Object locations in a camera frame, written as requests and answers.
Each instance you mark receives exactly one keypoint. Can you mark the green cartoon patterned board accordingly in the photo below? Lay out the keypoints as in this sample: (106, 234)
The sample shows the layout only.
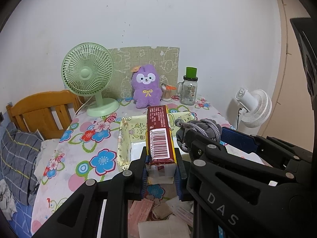
(164, 59)

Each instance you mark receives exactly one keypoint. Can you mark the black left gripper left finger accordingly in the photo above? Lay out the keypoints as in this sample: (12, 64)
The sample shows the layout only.
(99, 207)

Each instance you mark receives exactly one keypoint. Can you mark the pink mask packet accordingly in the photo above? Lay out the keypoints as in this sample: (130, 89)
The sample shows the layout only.
(139, 212)

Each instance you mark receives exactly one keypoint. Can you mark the glass jar with green lid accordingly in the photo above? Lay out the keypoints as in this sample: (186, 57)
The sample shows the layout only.
(187, 89)

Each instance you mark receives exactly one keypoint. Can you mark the grey knitted glove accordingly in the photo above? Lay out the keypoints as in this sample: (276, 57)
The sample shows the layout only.
(207, 127)

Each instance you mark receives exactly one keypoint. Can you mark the green desk fan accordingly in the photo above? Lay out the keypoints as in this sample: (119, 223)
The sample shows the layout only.
(87, 70)

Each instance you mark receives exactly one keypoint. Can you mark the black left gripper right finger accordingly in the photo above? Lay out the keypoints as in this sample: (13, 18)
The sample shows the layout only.
(245, 196)

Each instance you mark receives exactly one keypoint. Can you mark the dark red snack pack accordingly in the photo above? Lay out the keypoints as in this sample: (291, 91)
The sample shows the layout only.
(162, 163)

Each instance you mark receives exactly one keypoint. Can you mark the grey plaid pillow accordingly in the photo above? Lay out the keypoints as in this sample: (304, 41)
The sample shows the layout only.
(19, 151)

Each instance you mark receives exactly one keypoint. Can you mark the floral tablecloth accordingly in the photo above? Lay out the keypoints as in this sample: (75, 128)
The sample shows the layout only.
(88, 150)

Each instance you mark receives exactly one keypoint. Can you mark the white floor fan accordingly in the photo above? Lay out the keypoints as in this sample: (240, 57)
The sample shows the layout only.
(249, 110)

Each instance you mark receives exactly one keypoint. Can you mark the beige door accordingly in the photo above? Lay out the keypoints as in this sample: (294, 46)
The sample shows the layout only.
(292, 117)

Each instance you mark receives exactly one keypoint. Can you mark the toothpick holder orange lid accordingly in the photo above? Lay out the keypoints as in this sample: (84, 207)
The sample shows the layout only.
(167, 92)

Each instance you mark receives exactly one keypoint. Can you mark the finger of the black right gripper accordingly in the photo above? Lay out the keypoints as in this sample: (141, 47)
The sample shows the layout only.
(276, 152)

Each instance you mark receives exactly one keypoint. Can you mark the purple plush toy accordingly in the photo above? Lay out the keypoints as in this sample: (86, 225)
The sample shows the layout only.
(146, 86)

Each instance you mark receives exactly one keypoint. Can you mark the yellow cartoon paper box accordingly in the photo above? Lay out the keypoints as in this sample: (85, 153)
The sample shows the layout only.
(133, 130)

